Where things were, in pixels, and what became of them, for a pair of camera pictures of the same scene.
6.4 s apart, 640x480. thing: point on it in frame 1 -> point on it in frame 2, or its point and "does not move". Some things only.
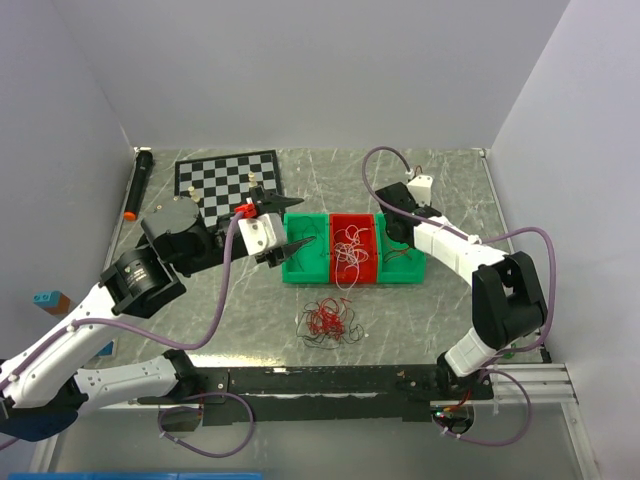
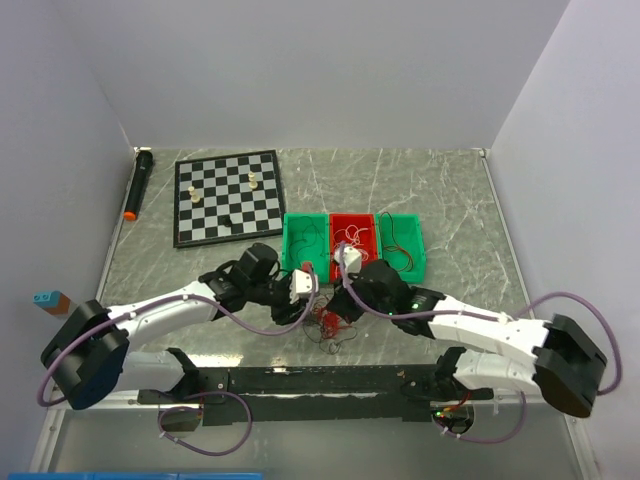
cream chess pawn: [252, 179] does not move
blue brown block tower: [52, 300] does not move
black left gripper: [269, 200] -> [288, 312]
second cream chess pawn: [194, 197] does not move
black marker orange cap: [142, 170] does not move
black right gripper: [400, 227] -> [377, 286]
